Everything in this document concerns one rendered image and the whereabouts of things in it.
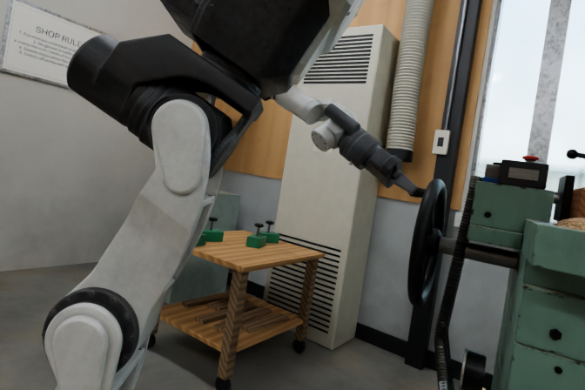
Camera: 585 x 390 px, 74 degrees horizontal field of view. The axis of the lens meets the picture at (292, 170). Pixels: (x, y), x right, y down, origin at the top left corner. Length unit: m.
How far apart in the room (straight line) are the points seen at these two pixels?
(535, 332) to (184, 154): 0.60
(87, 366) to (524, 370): 0.65
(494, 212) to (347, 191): 1.37
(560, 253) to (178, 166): 0.55
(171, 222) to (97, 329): 0.18
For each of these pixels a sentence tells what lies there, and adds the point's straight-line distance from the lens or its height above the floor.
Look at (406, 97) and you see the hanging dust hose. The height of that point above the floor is 1.42.
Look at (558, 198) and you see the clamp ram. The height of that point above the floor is 0.95.
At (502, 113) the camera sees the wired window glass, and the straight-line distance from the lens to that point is 2.38.
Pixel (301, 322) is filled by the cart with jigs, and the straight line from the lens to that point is 2.14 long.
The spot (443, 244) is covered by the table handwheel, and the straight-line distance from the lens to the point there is 0.93.
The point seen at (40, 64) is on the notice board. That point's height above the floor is 1.35.
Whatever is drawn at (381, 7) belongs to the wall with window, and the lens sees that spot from 2.71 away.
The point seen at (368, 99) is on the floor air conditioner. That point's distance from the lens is 2.20.
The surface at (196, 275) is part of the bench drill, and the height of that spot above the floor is 0.16.
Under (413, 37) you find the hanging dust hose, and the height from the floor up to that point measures 1.75.
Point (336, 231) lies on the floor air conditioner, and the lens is 2.20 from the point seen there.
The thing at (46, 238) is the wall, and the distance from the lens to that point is 3.22.
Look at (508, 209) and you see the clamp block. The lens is 0.87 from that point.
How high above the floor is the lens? 0.91
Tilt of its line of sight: level
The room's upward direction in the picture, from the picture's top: 9 degrees clockwise
